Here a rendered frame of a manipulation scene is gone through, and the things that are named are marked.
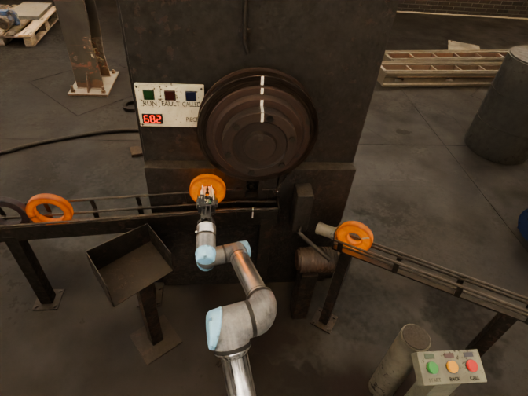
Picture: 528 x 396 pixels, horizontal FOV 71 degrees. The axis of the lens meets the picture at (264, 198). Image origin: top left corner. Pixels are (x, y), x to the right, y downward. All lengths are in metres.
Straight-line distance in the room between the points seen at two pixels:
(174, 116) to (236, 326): 0.86
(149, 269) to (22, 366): 0.90
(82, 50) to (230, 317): 3.48
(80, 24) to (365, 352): 3.62
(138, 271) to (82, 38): 2.95
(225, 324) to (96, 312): 1.25
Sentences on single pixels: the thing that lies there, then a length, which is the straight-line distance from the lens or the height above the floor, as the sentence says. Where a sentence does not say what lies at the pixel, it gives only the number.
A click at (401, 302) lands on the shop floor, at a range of 2.47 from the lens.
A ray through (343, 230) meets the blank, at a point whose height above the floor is 0.73.
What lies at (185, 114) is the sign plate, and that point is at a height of 1.12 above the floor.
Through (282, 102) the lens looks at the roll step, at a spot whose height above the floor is 1.27.
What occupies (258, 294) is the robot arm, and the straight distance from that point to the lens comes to 1.26.
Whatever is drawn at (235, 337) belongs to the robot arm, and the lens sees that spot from 1.19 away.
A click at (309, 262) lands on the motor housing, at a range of 1.80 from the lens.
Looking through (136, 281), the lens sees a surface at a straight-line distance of 1.63.
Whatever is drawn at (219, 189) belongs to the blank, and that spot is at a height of 0.84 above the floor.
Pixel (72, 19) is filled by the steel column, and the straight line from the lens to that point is 4.18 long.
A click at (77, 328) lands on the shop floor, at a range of 2.31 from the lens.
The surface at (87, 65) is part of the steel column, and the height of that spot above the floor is 0.27.
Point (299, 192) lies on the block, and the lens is 1.69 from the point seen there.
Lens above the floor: 1.89
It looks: 42 degrees down
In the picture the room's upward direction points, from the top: 6 degrees clockwise
